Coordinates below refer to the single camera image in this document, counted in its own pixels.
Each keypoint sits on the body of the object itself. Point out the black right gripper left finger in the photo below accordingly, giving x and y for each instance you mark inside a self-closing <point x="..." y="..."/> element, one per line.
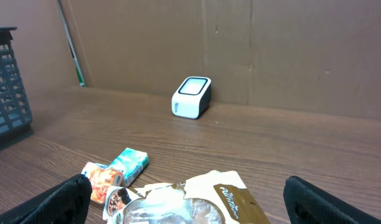
<point x="66" y="203"/>

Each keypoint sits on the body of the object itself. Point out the white barcode scanner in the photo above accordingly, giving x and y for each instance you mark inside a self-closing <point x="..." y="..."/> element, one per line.
<point x="192" y="98"/>

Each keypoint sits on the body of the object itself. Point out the teal tissue pack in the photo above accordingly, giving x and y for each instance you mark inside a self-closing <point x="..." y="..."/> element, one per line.
<point x="131" y="163"/>

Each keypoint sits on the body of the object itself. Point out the grey plastic mesh basket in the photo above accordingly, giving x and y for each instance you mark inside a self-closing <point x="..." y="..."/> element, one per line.
<point x="15" y="112"/>

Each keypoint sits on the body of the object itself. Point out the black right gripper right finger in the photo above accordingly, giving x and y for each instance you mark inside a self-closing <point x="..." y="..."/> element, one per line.
<point x="308" y="204"/>

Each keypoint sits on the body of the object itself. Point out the orange tissue pack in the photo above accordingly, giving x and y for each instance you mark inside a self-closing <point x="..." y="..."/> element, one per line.
<point x="101" y="178"/>

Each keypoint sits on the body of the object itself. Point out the brown snack pouch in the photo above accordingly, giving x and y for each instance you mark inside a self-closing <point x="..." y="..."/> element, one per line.
<point x="214" y="197"/>

